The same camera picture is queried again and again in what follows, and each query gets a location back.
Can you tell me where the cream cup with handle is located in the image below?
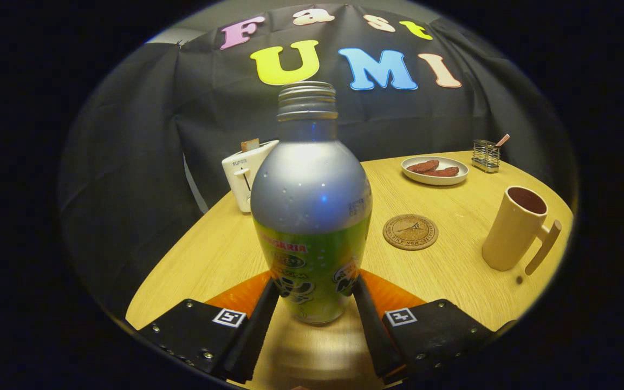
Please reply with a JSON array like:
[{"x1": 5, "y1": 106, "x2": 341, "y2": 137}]
[{"x1": 482, "y1": 186, "x2": 562, "y2": 276}]

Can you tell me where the round cork coaster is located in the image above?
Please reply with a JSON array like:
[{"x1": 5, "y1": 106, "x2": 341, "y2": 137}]
[{"x1": 382, "y1": 214, "x2": 439, "y2": 251}]

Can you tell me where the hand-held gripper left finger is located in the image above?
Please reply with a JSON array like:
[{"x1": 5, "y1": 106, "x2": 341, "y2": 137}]
[{"x1": 138, "y1": 271, "x2": 281, "y2": 384}]

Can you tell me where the wire mesh holder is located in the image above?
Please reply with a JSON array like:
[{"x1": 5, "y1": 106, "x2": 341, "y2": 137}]
[{"x1": 472, "y1": 139, "x2": 501, "y2": 173}]

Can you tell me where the silver green juice bottle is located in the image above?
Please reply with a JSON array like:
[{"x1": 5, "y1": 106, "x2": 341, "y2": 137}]
[{"x1": 250, "y1": 81, "x2": 373, "y2": 326}]

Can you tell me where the white toaster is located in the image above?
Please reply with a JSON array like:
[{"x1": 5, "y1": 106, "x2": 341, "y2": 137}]
[{"x1": 222, "y1": 140, "x2": 280, "y2": 213}]

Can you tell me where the wooden table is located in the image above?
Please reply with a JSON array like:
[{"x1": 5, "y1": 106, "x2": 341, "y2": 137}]
[{"x1": 125, "y1": 151, "x2": 574, "y2": 390}]

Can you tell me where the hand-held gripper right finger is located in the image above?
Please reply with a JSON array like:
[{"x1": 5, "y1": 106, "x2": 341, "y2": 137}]
[{"x1": 352, "y1": 269, "x2": 516, "y2": 386}]

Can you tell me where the white round plate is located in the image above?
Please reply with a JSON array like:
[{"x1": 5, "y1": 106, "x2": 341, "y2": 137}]
[{"x1": 401, "y1": 156, "x2": 470, "y2": 186}]

